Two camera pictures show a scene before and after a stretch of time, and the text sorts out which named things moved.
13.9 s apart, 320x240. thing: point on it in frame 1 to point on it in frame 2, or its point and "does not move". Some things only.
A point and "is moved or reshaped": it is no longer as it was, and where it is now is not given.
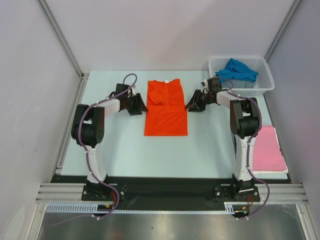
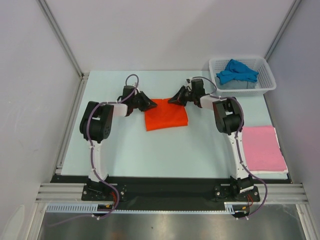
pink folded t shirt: [267, 155] does not move
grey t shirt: [238, 84] does not move
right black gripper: [197, 94] to [178, 98]
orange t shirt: [165, 114] is moved or reshaped
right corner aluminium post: [283, 28] does not move
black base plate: [167, 190] does not move
